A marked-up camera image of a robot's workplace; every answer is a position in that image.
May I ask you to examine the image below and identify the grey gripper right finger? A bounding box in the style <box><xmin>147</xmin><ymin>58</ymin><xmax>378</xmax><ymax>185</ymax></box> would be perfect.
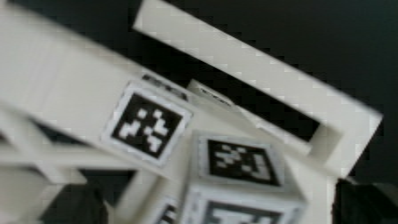
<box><xmin>334</xmin><ymin>180</ymin><xmax>398</xmax><ymax>224</ymax></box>

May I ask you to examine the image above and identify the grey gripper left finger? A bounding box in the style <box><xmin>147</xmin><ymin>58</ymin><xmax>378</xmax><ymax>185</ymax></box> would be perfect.
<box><xmin>39</xmin><ymin>185</ymin><xmax>108</xmax><ymax>224</ymax></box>

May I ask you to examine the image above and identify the white tagged cube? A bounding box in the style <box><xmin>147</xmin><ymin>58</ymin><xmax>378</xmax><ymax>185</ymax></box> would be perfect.
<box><xmin>175</xmin><ymin>131</ymin><xmax>307</xmax><ymax>224</ymax></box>

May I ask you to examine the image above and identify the white chair back frame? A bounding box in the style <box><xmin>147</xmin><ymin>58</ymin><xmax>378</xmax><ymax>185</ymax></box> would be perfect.
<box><xmin>0</xmin><ymin>0</ymin><xmax>382</xmax><ymax>224</ymax></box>

